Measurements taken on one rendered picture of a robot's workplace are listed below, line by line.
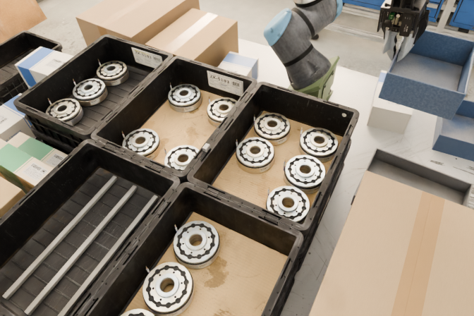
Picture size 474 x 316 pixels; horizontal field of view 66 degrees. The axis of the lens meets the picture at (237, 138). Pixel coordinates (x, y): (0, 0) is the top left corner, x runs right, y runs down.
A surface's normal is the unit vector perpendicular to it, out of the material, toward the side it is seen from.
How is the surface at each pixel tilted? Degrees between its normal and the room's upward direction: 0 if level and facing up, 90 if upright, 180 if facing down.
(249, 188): 0
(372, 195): 0
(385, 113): 90
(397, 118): 90
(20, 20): 72
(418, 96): 90
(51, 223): 0
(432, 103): 90
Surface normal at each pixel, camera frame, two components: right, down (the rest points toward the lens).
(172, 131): -0.04, -0.67
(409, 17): -0.52, 0.65
